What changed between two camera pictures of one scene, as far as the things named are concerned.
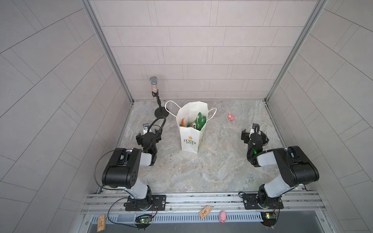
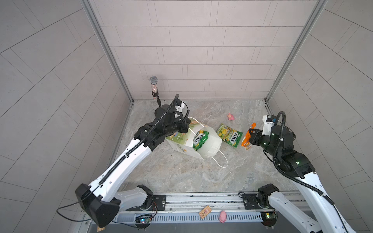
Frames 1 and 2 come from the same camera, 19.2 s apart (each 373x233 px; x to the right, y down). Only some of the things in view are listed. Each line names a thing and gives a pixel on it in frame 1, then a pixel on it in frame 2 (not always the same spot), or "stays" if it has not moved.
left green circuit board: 143,221 stays
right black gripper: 246,136 to 254,137
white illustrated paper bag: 191,138 to 183,142
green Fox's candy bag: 200,122 to 229,135
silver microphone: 154,80 stays
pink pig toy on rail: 222,215 stays
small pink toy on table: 230,117 stays
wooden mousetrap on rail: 205,212 stays
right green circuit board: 269,218 stays
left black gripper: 156,137 to 183,124
